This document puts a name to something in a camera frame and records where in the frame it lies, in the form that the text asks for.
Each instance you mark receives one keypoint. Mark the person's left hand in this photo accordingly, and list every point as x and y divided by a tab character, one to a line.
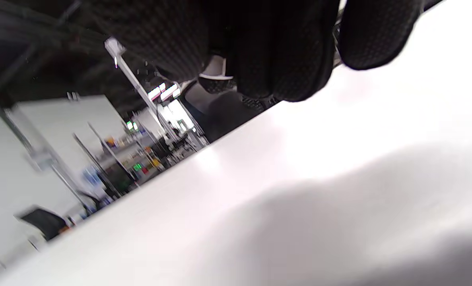
218	85

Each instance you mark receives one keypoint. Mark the person's right hand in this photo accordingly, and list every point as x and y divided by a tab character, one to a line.
283	43

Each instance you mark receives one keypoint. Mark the black round-top controller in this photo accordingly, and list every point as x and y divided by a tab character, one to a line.
218	65

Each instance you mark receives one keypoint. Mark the metal shelf rack with items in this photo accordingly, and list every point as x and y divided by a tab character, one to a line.
140	159

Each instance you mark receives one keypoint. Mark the white metal post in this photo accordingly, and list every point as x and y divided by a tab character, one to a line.
140	85

